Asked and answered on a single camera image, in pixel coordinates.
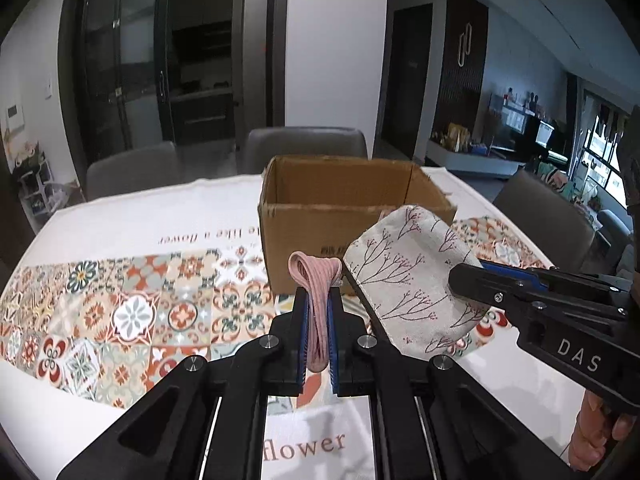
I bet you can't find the white shoe rack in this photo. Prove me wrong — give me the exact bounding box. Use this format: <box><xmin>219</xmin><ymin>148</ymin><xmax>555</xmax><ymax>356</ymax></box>
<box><xmin>12</xmin><ymin>152</ymin><xmax>56</xmax><ymax>217</ymax></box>

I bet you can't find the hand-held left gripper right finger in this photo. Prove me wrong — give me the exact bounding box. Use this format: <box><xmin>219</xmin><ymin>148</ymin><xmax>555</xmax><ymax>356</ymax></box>
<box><xmin>327</xmin><ymin>290</ymin><xmax>577</xmax><ymax>480</ymax></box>

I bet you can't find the person's right hand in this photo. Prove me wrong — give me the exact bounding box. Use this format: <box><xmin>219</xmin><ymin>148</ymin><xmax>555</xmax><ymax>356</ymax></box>
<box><xmin>569</xmin><ymin>391</ymin><xmax>638</xmax><ymax>472</ymax></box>

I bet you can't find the pile of teal clothes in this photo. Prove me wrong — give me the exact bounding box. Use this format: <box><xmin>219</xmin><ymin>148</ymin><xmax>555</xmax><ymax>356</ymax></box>
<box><xmin>540</xmin><ymin>167</ymin><xmax>577</xmax><ymax>202</ymax></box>

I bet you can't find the dark interior door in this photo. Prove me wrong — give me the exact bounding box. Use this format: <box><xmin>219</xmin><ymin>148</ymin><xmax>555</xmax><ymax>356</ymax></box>
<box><xmin>387</xmin><ymin>3</ymin><xmax>434</xmax><ymax>162</ymax></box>

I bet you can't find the white loop wall ornament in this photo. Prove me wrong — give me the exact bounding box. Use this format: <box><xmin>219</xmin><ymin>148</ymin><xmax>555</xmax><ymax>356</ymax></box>
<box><xmin>457</xmin><ymin>22</ymin><xmax>474</xmax><ymax>67</ymax></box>

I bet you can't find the white tile-patterned tablecloth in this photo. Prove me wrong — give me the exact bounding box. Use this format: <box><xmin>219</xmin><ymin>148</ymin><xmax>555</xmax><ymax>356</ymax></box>
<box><xmin>0</xmin><ymin>165</ymin><xmax>601</xmax><ymax>480</ymax></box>

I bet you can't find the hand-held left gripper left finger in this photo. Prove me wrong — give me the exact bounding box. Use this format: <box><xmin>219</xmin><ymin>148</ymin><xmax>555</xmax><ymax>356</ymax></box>
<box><xmin>57</xmin><ymin>287</ymin><xmax>313</xmax><ymax>480</ymax></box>

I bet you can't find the brown cardboard box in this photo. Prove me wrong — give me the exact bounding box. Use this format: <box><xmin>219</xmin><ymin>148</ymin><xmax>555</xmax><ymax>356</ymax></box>
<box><xmin>257</xmin><ymin>155</ymin><xmax>458</xmax><ymax>297</ymax></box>

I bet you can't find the white low sideboard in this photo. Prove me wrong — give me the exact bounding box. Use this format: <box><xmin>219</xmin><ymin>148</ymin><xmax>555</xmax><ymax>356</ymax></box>
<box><xmin>425</xmin><ymin>137</ymin><xmax>527</xmax><ymax>179</ymax></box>

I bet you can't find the dark wall panel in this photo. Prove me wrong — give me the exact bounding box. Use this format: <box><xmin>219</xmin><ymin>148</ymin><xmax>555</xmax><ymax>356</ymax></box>
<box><xmin>432</xmin><ymin>0</ymin><xmax>489</xmax><ymax>147</ymax></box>

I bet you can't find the grey dining chair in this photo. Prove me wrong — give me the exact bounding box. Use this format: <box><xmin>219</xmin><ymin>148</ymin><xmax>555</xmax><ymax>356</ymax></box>
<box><xmin>86</xmin><ymin>141</ymin><xmax>179</xmax><ymax>202</ymax></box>
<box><xmin>237</xmin><ymin>127</ymin><xmax>369</xmax><ymax>174</ymax></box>
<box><xmin>492</xmin><ymin>170</ymin><xmax>596</xmax><ymax>274</ymax></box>

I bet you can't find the bright window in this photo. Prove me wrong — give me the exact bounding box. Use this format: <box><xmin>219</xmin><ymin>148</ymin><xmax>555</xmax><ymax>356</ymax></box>
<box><xmin>580</xmin><ymin>90</ymin><xmax>632</xmax><ymax>202</ymax></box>

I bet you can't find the pink ribbed headband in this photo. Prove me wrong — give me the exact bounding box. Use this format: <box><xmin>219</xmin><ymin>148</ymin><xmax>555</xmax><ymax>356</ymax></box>
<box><xmin>288</xmin><ymin>251</ymin><xmax>344</xmax><ymax>374</ymax></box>

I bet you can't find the grey sofa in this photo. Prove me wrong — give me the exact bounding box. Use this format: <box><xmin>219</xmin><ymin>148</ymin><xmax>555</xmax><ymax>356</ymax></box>
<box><xmin>597</xmin><ymin>210</ymin><xmax>634</xmax><ymax>247</ymax></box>

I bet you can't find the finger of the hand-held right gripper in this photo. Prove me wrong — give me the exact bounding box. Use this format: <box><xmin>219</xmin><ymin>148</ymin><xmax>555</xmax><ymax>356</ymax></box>
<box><xmin>479</xmin><ymin>259</ymin><xmax>634</xmax><ymax>307</ymax></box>
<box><xmin>448</xmin><ymin>264</ymin><xmax>629</xmax><ymax>332</ymax></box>

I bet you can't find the dark glass sliding door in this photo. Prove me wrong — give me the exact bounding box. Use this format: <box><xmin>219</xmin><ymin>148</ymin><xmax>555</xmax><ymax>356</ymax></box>
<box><xmin>60</xmin><ymin>0</ymin><xmax>291</xmax><ymax>162</ymax></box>

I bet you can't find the grey branch-print pouch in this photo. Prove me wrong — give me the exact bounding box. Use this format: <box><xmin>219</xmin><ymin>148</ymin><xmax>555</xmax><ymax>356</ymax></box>
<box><xmin>342</xmin><ymin>204</ymin><xmax>489</xmax><ymax>359</ymax></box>

